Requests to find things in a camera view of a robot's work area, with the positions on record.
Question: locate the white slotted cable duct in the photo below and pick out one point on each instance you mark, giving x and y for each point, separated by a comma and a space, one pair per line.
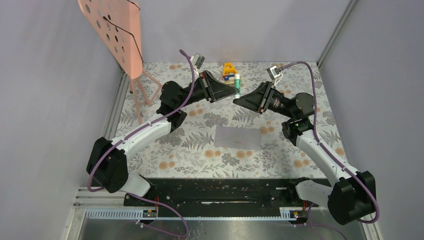
148, 214

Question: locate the floral patterned table mat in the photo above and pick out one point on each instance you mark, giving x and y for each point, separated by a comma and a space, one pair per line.
189, 151

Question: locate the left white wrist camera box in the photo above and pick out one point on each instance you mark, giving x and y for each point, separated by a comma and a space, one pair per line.
197, 61

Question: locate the green white glue stick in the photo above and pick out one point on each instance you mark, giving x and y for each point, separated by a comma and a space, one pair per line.
237, 84

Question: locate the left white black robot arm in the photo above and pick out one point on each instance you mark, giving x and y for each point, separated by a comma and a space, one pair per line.
107, 164

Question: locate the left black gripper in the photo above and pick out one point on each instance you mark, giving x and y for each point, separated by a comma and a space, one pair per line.
218, 89

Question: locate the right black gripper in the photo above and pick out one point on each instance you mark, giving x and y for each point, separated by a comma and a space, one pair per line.
257, 100

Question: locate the pink perforated music stand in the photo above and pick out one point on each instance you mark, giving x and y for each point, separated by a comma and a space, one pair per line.
118, 24

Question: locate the yellow blue toy car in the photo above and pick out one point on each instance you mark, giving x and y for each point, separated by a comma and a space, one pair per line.
228, 73

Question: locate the grey lavender envelope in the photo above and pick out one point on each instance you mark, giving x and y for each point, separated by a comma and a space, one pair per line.
238, 138

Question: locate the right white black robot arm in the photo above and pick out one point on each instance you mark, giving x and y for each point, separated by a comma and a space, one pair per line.
351, 194

